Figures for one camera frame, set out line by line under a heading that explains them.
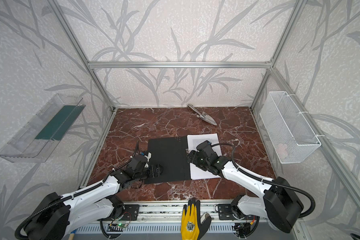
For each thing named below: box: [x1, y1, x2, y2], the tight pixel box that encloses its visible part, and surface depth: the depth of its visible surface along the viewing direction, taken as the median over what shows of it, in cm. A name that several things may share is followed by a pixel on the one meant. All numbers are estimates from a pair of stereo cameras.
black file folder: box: [144, 136, 191, 185], surface depth 99 cm
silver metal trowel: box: [187, 103, 217, 126], surface depth 118 cm
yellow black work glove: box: [181, 197, 212, 240], surface depth 71 cm
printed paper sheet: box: [189, 163, 221, 180], surface depth 86 cm
